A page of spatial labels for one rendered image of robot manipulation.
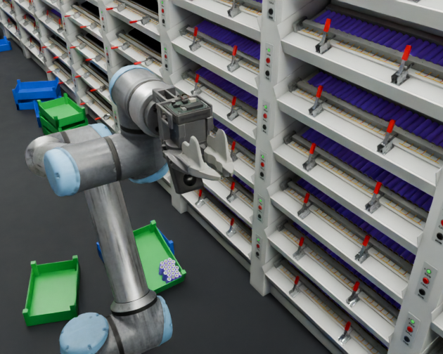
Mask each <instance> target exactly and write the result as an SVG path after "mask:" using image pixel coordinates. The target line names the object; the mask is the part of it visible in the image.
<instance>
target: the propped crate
mask: <svg viewBox="0 0 443 354"><path fill-rule="evenodd" d="M133 234H134V238H135V241H136V245H137V249H138V252H139V256H140V259H141V264H142V267H143V271H144V275H145V277H146V282H147V285H148V288H149V289H151V290H153V291H154V292H155V293H156V294H158V293H160V292H162V291H164V290H166V289H169V288H170V287H173V286H174V285H176V284H178V283H180V282H183V281H184V278H185V276H186V271H185V270H182V268H181V266H180V265H179V263H178V262H177V260H176V259H175V257H174V255H173V253H172V252H171V250H170V248H169V247H168V245H167V243H166V241H165V240H164V238H163V237H162V235H161V234H160V231H159V230H158V228H157V227H156V222H155V220H153V221H151V222H150V225H147V226H144V227H142V228H139V229H137V230H134V231H133ZM168 258H171V259H172V260H175V266H178V267H179V272H180V273H181V277H180V278H177V279H175V280H173V281H171V282H169V283H167V284H166V282H165V281H166V280H165V281H162V275H159V274H158V273H159V267H160V262H161V261H163V262H164V260H167V259H168Z"/></svg>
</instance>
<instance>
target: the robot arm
mask: <svg viewBox="0 0 443 354"><path fill-rule="evenodd" d="M109 92H110V97H111V100H112V101H113V102H114V104H116V106H117V112H118V117H119V123H120V131H121V133H117V134H113V135H112V134H111V132H110V130H109V129H108V127H107V126H106V125H104V124H101V123H99V124H92V125H90V124H88V125H87V126H82V127H79V128H76V129H70V130H67V131H61V132H58V133H52V134H49V135H46V136H41V137H38V138H36V139H34V140H33V141H32V142H31V143H30V144H29V145H28V146H27V149H26V151H25V162H26V165H27V166H28V168H29V169H30V171H31V172H33V173H34V174H36V175H38V176H41V177H44V178H48V180H49V183H50V185H51V188H52V189H53V191H54V192H55V193H56V194H57V196H60V197H64V196H71V195H74V194H76V193H77V192H81V191H84V194H85V197H86V201H87V204H88V207H89V211H90V214H91V219H92V221H93V225H94V229H95V231H96V236H97V239H98V243H99V247H100V249H101V253H102V257H103V261H104V264H105V268H106V271H107V274H108V278H109V281H110V286H111V289H112V291H113V296H114V299H115V300H114V301H113V303H112V304H111V306H110V309H111V312H112V314H111V315H108V316H106V317H103V316H102V315H99V314H98V313H84V314H81V315H78V317H74V318H72V319H71V320H70V321H69V322H68V323H67V324H66V325H65V326H64V328H63V330H62V332H61V334H60V353H61V354H142V353H144V352H146V351H148V350H150V349H152V348H155V347H158V346H160V345H161V344H163V343H164V342H166V341H168V340H170V338H171V337H172V319H171V315H170V313H169V309H168V307H167V304H165V300H164V299H163V298H162V297H161V296H157V295H156V293H155V292H154V291H153V290H151V289H149V288H148V285H147V282H146V277H145V275H144V271H143V267H142V264H141V259H140V256H139V252H138V249H137V245H136V241H135V238H134V234H133V230H132V227H131V223H130V220H129V215H128V212H127V208H126V204H125V202H124V197H123V194H122V189H121V186H120V182H119V181H122V180H124V179H129V180H130V181H132V182H134V183H140V184H143V183H152V182H154V181H157V180H159V179H161V178H162V177H163V176H164V175H165V174H166V173H167V172H168V171H169V172H170V174H171V177H172V182H173V184H174V189H175V192H176V194H179V195H182V194H184V193H187V192H191V191H194V190H197V189H200V188H202V187H203V186H204V184H203V180H202V178H203V179H207V180H210V181H220V180H221V179H222V176H223V177H231V176H233V161H232V158H231V156H230V154H229V148H228V143H227V138H226V134H225V132H224V131H223V130H222V129H218V131H217V134H216V136H215V137H214V136H213V135H210V130H212V129H214V123H213V109H212V104H211V103H209V102H208V101H206V100H205V99H204V98H202V97H201V96H199V95H198V94H195V95H192V96H189V95H188V94H185V93H183V94H182V96H181V95H180V94H179V93H178V92H177V91H176V89H175V87H174V86H173V85H167V84H166V83H165V82H164V81H162V80H161V79H159V78H158V77H156V76H155V75H154V74H153V73H152V72H151V71H150V70H149V69H147V68H144V67H142V66H139V65H128V66H126V67H123V68H121V69H120V70H118V71H117V72H116V73H115V74H114V75H113V77H112V79H111V81H110V85H109ZM184 95H185V96H184ZM185 99H188V100H185ZM206 104H207V105H206ZM202 155H204V157H205V161H206V162H208V163H211V164H213V165H215V166H216V168H217V170H218V171H220V172H222V176H221V175H220V174H219V173H218V172H217V171H216V170H215V169H211V168H210V167H209V166H208V165H207V164H206V163H204V162H203V158H202Z"/></svg>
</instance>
